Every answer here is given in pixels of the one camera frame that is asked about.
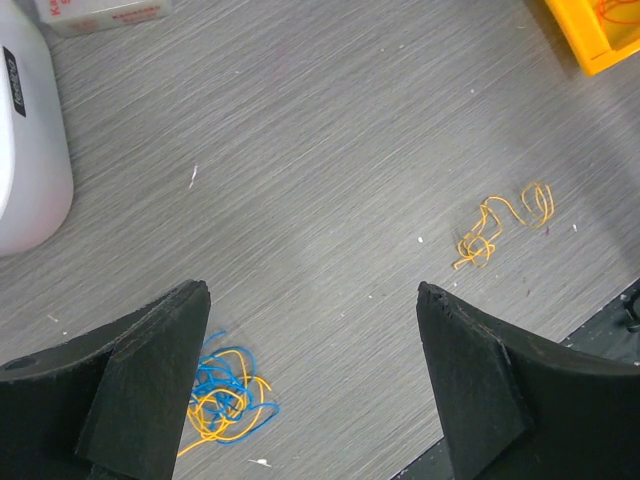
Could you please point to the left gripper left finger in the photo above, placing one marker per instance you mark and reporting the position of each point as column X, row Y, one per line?
column 111, row 403

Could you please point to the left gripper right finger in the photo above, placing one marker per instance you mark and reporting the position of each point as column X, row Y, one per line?
column 515, row 405

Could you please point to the white plastic basket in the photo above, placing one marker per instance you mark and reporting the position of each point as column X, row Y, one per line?
column 36, row 175

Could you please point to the yellow storage bin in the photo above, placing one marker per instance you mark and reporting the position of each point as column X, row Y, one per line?
column 600, row 33

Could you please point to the red playing card box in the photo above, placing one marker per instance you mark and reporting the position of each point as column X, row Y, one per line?
column 69, row 18

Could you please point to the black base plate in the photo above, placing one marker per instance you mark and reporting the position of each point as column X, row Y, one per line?
column 612, row 333

